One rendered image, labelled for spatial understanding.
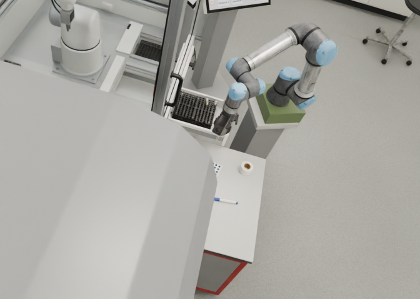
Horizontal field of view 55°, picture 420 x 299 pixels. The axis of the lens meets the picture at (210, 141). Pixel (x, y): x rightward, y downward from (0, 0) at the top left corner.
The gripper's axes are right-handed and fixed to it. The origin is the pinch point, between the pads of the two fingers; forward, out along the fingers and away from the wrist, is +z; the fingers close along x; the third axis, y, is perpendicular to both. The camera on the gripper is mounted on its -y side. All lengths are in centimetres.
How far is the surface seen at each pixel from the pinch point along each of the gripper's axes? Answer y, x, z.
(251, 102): 52, -3, 24
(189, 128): 1.9, 16.3, 11.3
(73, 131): -81, 19, -83
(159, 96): -32, 21, -47
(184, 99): 15.6, 28.5, 9.0
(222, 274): -43, -39, 51
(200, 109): 15.1, 17.6, 8.8
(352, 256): 36, -120, 99
